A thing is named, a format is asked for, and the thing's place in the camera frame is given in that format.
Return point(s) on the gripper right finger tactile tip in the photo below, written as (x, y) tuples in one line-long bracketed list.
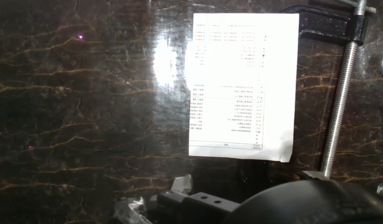
[(203, 207)]

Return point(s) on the gripper left finger tactile tip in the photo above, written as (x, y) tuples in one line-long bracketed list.
[(129, 211)]

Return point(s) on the white printed paper sheet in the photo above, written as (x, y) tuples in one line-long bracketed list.
[(241, 77)]

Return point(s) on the dark marble pattern board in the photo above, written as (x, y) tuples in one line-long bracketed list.
[(69, 109)]

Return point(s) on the black metal C-clamp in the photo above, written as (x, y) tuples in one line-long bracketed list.
[(325, 25)]

